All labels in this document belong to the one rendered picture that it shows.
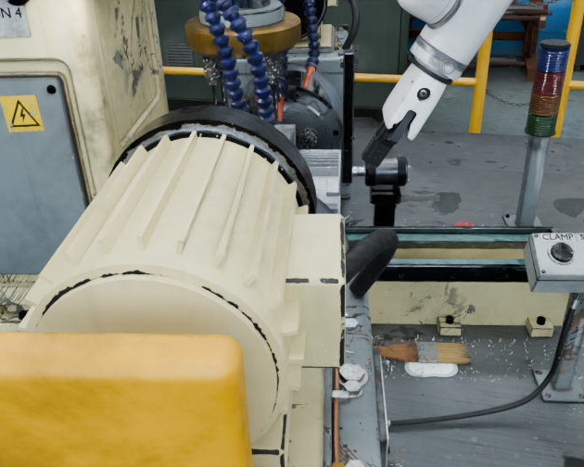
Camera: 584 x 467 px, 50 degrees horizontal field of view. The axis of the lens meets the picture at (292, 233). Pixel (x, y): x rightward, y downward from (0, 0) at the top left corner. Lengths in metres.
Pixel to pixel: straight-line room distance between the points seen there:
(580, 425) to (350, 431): 0.62
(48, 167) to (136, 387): 0.72
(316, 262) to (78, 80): 0.59
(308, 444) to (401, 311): 0.72
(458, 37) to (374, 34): 3.31
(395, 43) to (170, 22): 1.52
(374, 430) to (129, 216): 0.25
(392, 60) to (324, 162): 3.22
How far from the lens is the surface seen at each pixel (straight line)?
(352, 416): 0.52
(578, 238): 0.97
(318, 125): 1.30
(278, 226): 0.45
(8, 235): 1.08
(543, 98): 1.41
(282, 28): 0.97
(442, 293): 1.16
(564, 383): 1.11
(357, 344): 0.59
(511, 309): 1.21
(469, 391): 1.08
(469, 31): 0.95
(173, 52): 4.64
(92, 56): 0.92
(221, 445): 0.32
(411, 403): 1.05
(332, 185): 1.04
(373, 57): 4.28
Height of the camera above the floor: 1.54
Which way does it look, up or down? 30 degrees down
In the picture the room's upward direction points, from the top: 2 degrees counter-clockwise
